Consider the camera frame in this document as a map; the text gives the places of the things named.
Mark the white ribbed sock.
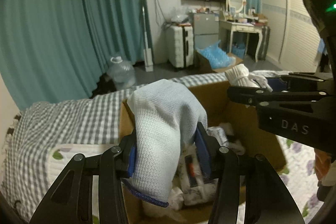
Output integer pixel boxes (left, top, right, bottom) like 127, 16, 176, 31
224, 64, 259, 88

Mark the tissue paper pack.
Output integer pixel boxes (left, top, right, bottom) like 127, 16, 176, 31
169, 123, 245, 210

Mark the light blue white sock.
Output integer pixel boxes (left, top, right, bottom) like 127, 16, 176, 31
125, 79, 207, 207

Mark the white sock green band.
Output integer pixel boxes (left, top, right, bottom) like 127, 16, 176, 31
248, 73, 273, 92

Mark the open cardboard box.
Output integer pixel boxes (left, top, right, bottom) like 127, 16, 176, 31
118, 79, 288, 224

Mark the white louvered wardrobe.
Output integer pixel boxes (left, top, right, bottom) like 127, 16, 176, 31
261, 0, 321, 72

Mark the white floral quilt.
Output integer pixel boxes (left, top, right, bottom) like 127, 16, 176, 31
47, 137, 322, 223

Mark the blue plastic basket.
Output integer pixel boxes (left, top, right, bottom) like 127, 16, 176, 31
231, 43, 245, 59

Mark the blue bubble wrap pile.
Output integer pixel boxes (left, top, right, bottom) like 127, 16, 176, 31
197, 40, 236, 69

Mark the white dressing table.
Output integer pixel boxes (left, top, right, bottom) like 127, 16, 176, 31
219, 19, 264, 63

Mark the grey mini fridge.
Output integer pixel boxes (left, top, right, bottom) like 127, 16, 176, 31
193, 13, 219, 49

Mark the white hard suitcase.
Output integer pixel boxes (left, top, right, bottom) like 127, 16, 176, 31
165, 26, 194, 69

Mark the white stick vacuum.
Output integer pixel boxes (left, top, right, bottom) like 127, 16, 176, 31
142, 6, 154, 72

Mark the clear water jug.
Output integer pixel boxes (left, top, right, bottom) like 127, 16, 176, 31
106, 56, 136, 90

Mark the large teal curtain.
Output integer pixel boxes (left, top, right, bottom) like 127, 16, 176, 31
1, 0, 151, 110

